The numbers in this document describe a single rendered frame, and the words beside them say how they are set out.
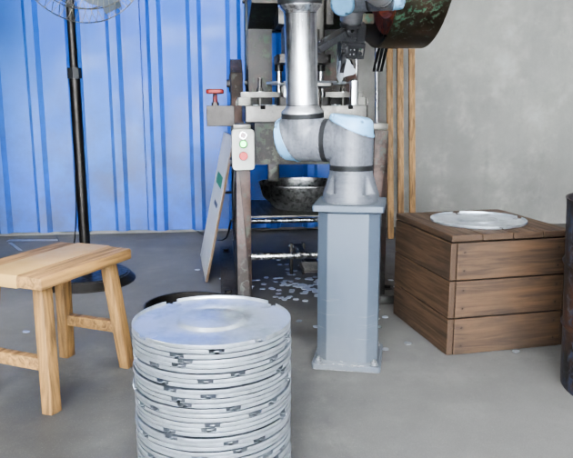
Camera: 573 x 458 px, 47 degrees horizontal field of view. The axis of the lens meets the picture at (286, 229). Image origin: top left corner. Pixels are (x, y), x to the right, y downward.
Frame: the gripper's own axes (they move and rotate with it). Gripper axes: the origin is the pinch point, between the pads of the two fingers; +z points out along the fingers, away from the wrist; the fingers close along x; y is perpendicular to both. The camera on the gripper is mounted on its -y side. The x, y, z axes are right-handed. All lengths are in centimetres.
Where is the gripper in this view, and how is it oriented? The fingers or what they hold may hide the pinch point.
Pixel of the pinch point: (337, 79)
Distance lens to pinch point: 235.2
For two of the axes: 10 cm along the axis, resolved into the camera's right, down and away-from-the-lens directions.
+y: 9.9, -0.3, 1.4
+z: -0.6, 8.1, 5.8
